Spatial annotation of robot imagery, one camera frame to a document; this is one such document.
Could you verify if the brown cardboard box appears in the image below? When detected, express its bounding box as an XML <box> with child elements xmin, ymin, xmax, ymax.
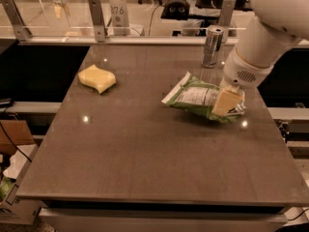
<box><xmin>0</xmin><ymin>120</ymin><xmax>35</xmax><ymax>156</ymax></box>

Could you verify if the white cardboard box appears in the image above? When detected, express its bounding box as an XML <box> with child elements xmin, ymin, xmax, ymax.
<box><xmin>0</xmin><ymin>144</ymin><xmax>41</xmax><ymax>224</ymax></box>

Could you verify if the green jalapeno chip bag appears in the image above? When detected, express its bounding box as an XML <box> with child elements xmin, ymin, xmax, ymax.
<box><xmin>162</xmin><ymin>72</ymin><xmax>245</xmax><ymax>123</ymax></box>

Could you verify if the black device with lenses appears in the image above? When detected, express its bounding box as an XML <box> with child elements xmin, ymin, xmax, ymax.
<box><xmin>161</xmin><ymin>0</ymin><xmax>189</xmax><ymax>20</ymax></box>

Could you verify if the left metal glass bracket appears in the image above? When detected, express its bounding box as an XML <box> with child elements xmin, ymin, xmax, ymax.
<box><xmin>0</xmin><ymin>0</ymin><xmax>32</xmax><ymax>42</ymax></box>

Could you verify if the black cable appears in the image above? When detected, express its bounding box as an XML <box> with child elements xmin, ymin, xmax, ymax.
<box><xmin>0</xmin><ymin>122</ymin><xmax>33</xmax><ymax>163</ymax></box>

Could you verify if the metal glass bracket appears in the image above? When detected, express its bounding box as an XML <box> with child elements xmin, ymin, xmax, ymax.
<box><xmin>0</xmin><ymin>0</ymin><xmax>32</xmax><ymax>42</ymax></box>
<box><xmin>88</xmin><ymin>0</ymin><xmax>107</xmax><ymax>43</ymax></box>
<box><xmin>218</xmin><ymin>0</ymin><xmax>236</xmax><ymax>43</ymax></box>

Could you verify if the right metal glass bracket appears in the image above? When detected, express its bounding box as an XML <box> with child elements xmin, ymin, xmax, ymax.
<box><xmin>218</xmin><ymin>0</ymin><xmax>236</xmax><ymax>43</ymax></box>

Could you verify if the white numbered post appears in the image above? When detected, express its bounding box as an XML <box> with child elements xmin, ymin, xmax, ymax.
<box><xmin>109</xmin><ymin>0</ymin><xmax>130</xmax><ymax>36</ymax></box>

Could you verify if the yellow sponge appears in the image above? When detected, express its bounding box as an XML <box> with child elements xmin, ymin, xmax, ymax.
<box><xmin>78</xmin><ymin>65</ymin><xmax>116</xmax><ymax>94</ymax></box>

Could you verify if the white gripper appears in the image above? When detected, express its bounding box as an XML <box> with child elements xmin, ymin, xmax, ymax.
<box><xmin>212</xmin><ymin>48</ymin><xmax>273</xmax><ymax>116</ymax></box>

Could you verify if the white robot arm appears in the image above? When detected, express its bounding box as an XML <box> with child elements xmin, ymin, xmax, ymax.
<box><xmin>212</xmin><ymin>0</ymin><xmax>309</xmax><ymax>116</ymax></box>

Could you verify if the middle metal glass bracket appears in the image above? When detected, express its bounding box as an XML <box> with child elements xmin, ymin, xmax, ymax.
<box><xmin>88</xmin><ymin>0</ymin><xmax>107</xmax><ymax>43</ymax></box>

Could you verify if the silver drink can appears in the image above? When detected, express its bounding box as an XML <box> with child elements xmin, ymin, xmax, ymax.
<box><xmin>202</xmin><ymin>25</ymin><xmax>224</xmax><ymax>68</ymax></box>

